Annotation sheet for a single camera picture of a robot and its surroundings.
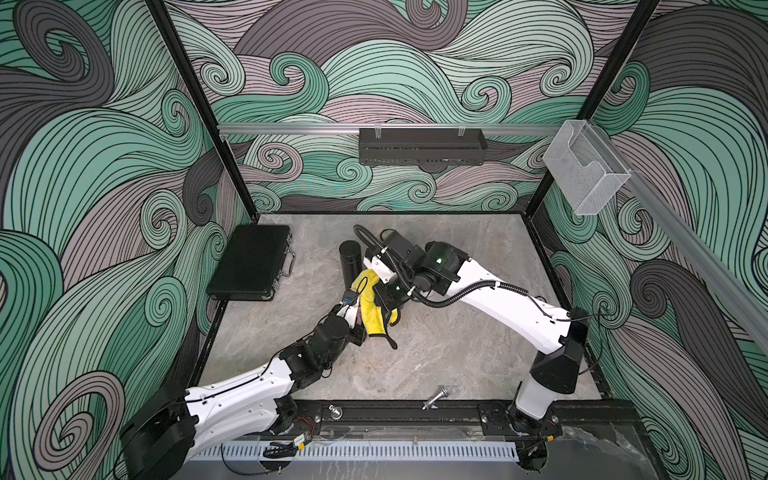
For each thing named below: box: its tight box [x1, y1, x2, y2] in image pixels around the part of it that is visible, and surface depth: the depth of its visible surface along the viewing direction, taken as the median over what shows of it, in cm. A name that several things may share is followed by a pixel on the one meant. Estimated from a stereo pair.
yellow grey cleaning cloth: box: [351, 269, 398, 335], surface depth 69 cm
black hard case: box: [206, 225, 295, 301], surface depth 105 cm
